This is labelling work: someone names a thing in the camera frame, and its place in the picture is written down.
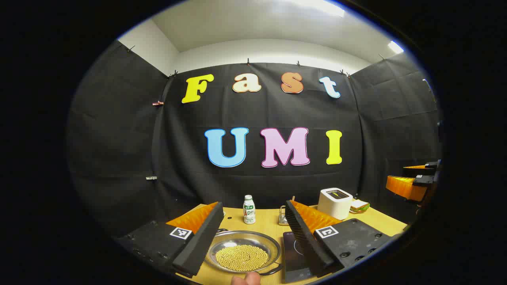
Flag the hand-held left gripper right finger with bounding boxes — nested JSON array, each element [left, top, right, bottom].
[[285, 200, 393, 278]]

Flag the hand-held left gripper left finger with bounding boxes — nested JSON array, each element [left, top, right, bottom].
[[115, 201, 225, 278]]

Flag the black induction cooktop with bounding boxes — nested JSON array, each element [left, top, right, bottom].
[[282, 232, 317, 283]]

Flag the stainless steel pot black handles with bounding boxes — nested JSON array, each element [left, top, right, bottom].
[[204, 229, 284, 276]]

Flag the pile of yellow beans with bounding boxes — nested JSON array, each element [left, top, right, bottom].
[[215, 245, 270, 272]]

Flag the white toaster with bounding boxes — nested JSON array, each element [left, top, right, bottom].
[[317, 188, 353, 220]]

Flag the white drink bottle green cap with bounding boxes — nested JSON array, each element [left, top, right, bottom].
[[243, 195, 256, 225]]

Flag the black backdrop cloth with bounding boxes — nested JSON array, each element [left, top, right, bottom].
[[65, 40, 444, 238]]

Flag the row of black backdrop clips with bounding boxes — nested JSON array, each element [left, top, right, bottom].
[[126, 46, 387, 78]]

